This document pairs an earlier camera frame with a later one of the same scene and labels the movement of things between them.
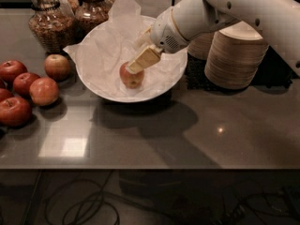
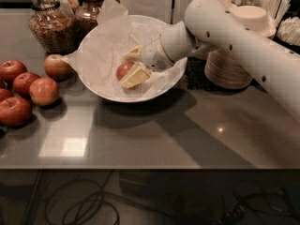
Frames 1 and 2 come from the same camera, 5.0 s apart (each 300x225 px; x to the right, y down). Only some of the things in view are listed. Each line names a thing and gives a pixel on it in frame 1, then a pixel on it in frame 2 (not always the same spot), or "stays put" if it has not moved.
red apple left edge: [5, 95] stays put
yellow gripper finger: [143, 38] to [134, 54]
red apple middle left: [22, 82] stays put
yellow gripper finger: [150, 55] to [135, 79]
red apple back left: [9, 69] stays put
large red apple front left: [15, 112] stays put
